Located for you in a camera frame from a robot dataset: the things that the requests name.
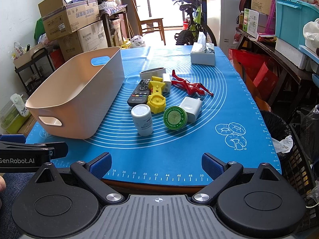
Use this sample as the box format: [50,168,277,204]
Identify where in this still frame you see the green ointment tin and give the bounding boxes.
[163,106,188,131]

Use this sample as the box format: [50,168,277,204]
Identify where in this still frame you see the large white power adapter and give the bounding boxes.
[179,97,202,123]

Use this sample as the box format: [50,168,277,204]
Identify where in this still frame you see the beige plastic storage bin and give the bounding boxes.
[25,47,124,139]

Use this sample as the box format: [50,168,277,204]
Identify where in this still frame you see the white pill bottle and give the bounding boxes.
[131,104,153,136]

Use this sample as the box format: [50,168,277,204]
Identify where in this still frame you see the red action figure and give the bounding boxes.
[171,70,214,97]

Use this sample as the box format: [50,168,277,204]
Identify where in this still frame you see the black tv remote control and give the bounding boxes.
[127,79,151,107]

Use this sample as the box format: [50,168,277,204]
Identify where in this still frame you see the yellow plastic toy tool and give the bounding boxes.
[147,76,166,114]

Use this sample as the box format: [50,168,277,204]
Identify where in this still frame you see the small white charger plug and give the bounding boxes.
[162,73,171,93]

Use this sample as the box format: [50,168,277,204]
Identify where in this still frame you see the clear packing tape roll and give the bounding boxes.
[140,67,166,79]

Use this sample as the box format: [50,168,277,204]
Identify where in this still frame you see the green lidded container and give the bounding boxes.
[1,99,31,134]

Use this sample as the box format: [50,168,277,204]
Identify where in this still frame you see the blue silicone baking mat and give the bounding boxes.
[26,46,281,186]

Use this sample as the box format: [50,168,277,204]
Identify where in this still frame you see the black metal rack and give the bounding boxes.
[15,48,56,96]

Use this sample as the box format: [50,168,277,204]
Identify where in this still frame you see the dark wooden side shelf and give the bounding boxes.
[236,27,318,109]

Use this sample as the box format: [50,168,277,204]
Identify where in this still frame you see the white tissue box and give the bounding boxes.
[190,32,215,66]

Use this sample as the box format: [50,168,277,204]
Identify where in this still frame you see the yellow oil jug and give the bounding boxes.
[121,39,132,50]

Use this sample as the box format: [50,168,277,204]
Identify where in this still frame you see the stacked cardboard box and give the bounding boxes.
[58,21,108,61]

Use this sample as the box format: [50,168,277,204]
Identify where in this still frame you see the top open cardboard box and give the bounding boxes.
[38,0,100,41]

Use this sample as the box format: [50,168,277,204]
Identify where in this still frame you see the red bucket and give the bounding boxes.
[182,21,189,30]

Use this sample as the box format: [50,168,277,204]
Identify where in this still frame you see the green white product box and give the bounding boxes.
[243,8,259,38]

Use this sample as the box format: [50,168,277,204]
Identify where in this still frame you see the wooden chair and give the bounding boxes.
[131,0,166,45]

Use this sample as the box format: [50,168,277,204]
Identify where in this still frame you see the white cabinet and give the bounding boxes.
[207,0,240,56]

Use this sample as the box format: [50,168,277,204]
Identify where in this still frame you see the teal plastic storage crate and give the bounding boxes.
[275,0,319,49]

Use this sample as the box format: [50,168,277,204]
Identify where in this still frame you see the green black bicycle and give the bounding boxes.
[172,0,217,46]

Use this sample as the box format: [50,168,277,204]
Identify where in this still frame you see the black wire basket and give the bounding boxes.
[277,123,318,231]

